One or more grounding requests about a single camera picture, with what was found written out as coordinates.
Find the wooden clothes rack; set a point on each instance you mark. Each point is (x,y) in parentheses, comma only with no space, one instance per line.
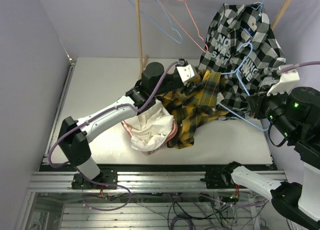
(144,41)

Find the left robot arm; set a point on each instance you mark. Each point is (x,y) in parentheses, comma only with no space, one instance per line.
(76,135)

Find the pink hanger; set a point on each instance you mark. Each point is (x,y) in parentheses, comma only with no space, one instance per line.
(199,41)

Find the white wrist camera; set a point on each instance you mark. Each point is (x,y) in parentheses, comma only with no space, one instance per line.
(286,82)
(186,73)

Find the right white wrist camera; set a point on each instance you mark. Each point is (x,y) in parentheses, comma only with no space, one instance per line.
(286,82)

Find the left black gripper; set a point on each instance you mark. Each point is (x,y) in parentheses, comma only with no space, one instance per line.
(193,88)

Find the pink plastic basket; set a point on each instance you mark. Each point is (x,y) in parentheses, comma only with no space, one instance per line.
(172,134)

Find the black white checkered shirt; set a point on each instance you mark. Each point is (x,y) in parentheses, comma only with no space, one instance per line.
(232,26)

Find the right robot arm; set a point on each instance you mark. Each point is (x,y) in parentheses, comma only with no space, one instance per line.
(296,116)

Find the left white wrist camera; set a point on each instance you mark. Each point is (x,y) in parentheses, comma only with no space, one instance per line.
(186,73)

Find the aluminium frame base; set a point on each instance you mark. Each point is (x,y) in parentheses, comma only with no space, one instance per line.
(92,83)

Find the yellow plaid shirt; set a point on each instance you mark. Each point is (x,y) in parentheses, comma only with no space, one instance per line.
(193,111)

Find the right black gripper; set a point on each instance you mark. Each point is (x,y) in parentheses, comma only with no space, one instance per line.
(257,101)

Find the blue hanger of plaid shirt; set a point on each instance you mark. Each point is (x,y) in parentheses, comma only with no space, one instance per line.
(237,73)

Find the blue wire hanger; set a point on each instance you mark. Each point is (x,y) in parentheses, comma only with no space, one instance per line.
(155,12)

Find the blue hanger of checkered shirt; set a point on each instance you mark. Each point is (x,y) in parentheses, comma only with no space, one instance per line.
(259,8)

